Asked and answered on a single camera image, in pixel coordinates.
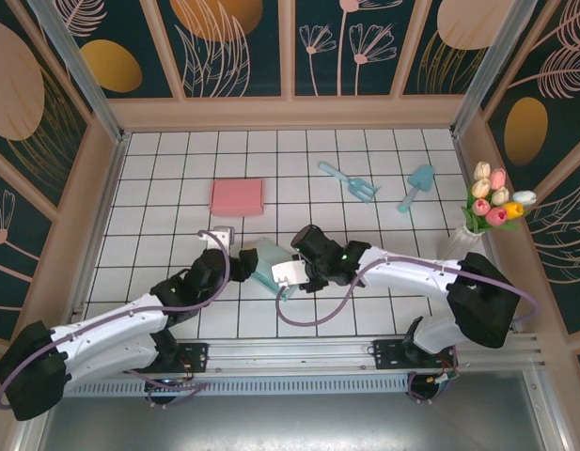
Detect aluminium corner post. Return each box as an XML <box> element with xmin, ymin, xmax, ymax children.
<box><xmin>25</xmin><ymin>0</ymin><xmax>132</xmax><ymax>145</ymax></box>
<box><xmin>450</xmin><ymin>0</ymin><xmax>540</xmax><ymax>138</ymax></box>

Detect light blue toy garden fork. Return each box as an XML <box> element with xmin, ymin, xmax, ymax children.
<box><xmin>317</xmin><ymin>161</ymin><xmax>382</xmax><ymax>205</ymax></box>

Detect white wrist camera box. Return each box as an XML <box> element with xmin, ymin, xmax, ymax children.
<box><xmin>270</xmin><ymin>258</ymin><xmax>308</xmax><ymax>288</ymax></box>
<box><xmin>196</xmin><ymin>225</ymin><xmax>238</xmax><ymax>251</ymax></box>

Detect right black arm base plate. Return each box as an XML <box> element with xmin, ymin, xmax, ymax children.
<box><xmin>372</xmin><ymin>336</ymin><xmax>460</xmax><ymax>372</ymax></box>

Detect grey slotted cable duct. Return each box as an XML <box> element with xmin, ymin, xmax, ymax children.
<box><xmin>51</xmin><ymin>378</ymin><xmax>413</xmax><ymax>397</ymax></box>

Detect pink cloth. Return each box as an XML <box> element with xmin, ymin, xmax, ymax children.
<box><xmin>210</xmin><ymin>178</ymin><xmax>265</xmax><ymax>219</ymax></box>

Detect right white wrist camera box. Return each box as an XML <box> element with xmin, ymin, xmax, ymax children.
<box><xmin>270</xmin><ymin>258</ymin><xmax>308</xmax><ymax>288</ymax></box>

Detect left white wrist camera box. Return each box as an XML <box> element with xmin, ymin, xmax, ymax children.
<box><xmin>196</xmin><ymin>225</ymin><xmax>238</xmax><ymax>251</ymax></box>

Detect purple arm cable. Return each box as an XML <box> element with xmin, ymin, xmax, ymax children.
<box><xmin>274</xmin><ymin>260</ymin><xmax>539</xmax><ymax>404</ymax></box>
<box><xmin>0</xmin><ymin>228</ymin><xmax>233</xmax><ymax>410</ymax></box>

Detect white ribbed vase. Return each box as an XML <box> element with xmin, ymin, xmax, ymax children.
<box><xmin>438</xmin><ymin>224</ymin><xmax>484</xmax><ymax>260</ymax></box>

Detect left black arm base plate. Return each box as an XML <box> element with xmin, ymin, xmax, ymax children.
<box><xmin>122</xmin><ymin>341</ymin><xmax>211</xmax><ymax>375</ymax></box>

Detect light blue toy shovel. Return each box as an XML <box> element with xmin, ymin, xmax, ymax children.
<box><xmin>396</xmin><ymin>163</ymin><xmax>435</xmax><ymax>213</ymax></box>

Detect aluminium mounting rail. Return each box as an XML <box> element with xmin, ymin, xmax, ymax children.
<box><xmin>32</xmin><ymin>332</ymin><xmax>548</xmax><ymax>380</ymax></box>

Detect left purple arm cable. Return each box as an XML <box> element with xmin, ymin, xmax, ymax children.
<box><xmin>0</xmin><ymin>228</ymin><xmax>233</xmax><ymax>410</ymax></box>

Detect small circuit board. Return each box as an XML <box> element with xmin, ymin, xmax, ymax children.
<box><xmin>145</xmin><ymin>377</ymin><xmax>187</xmax><ymax>394</ymax></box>
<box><xmin>430</xmin><ymin>370</ymin><xmax>461</xmax><ymax>394</ymax></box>

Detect artificial tulip bouquet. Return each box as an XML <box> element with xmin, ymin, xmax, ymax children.
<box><xmin>461</xmin><ymin>161</ymin><xmax>539</xmax><ymax>235</ymax></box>

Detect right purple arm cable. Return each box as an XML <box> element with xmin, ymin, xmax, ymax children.
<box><xmin>274</xmin><ymin>260</ymin><xmax>539</xmax><ymax>404</ymax></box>

